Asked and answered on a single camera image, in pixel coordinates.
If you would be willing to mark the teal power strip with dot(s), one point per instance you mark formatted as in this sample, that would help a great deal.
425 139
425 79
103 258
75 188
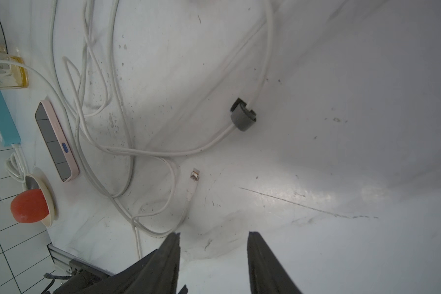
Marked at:
9 135

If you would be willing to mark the yellow tinted drinking glass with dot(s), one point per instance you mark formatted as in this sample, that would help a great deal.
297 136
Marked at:
12 76

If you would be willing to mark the grey cable clip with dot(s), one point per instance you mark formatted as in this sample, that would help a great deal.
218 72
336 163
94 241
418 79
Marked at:
242 117

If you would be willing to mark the red bowl on plate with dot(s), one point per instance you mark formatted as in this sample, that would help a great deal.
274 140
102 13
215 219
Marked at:
35 204

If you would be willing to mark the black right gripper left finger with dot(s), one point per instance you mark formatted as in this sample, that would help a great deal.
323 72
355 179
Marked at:
157 273

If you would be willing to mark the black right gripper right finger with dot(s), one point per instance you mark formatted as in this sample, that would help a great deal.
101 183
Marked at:
266 274

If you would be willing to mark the pink case phone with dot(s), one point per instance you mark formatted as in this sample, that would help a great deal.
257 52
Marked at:
56 141

